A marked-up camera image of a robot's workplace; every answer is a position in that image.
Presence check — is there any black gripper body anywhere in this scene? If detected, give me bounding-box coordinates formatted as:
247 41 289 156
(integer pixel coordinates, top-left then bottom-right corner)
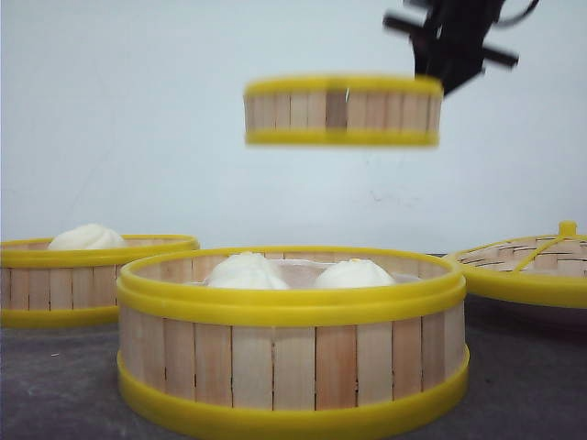
382 1 519 95

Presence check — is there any bamboo steamer tray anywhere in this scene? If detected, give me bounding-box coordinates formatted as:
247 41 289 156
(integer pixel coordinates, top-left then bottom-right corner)
117 247 470 439
1 234 200 329
243 74 444 147

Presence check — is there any woven bamboo steamer lid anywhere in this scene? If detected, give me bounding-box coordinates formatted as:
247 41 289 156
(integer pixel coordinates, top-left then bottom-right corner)
445 220 586 309

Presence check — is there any white bun right in tray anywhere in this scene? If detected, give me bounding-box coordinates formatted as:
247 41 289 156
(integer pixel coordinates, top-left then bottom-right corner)
314 258 396 289

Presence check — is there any white bun in tray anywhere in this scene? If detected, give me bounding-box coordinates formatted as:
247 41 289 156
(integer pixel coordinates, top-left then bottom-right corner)
205 252 289 290
314 258 396 289

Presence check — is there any white plate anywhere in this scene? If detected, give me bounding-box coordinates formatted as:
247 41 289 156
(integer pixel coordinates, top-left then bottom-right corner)
467 294 586 331

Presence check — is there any white bun left in tray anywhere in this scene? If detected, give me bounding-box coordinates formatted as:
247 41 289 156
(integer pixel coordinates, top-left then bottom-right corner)
205 252 289 290

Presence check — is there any white steamed bun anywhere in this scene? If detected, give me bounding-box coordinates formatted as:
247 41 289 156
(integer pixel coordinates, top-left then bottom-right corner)
48 224 127 250

